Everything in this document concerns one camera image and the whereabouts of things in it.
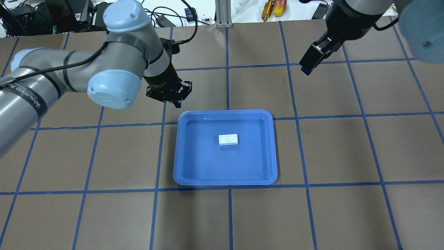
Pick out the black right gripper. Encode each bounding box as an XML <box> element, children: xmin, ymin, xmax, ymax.
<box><xmin>299</xmin><ymin>0</ymin><xmax>378</xmax><ymax>75</ymax></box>

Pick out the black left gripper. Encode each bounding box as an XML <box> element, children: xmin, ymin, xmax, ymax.
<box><xmin>143</xmin><ymin>65</ymin><xmax>193</xmax><ymax>108</ymax></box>

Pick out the white block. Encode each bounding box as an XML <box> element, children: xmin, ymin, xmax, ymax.
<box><xmin>227</xmin><ymin>134</ymin><xmax>239</xmax><ymax>145</ymax></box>
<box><xmin>218</xmin><ymin>134</ymin><xmax>230</xmax><ymax>145</ymax></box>

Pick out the blue plastic tray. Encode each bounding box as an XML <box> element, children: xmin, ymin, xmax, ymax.
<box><xmin>173</xmin><ymin>109</ymin><xmax>279</xmax><ymax>186</ymax></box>

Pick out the black power adapter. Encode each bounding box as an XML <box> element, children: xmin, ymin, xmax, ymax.
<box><xmin>312</xmin><ymin>3</ymin><xmax>330</xmax><ymax>19</ymax></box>

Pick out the mango fruit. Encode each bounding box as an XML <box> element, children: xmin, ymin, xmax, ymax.
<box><xmin>273</xmin><ymin>0</ymin><xmax>287</xmax><ymax>16</ymax></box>

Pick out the gold bottle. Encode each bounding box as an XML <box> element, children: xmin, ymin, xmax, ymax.
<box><xmin>261</xmin><ymin>0</ymin><xmax>273</xmax><ymax>22</ymax></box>

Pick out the aluminium frame post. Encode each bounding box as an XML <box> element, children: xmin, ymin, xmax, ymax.
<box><xmin>214</xmin><ymin>0</ymin><xmax>233</xmax><ymax>28</ymax></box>

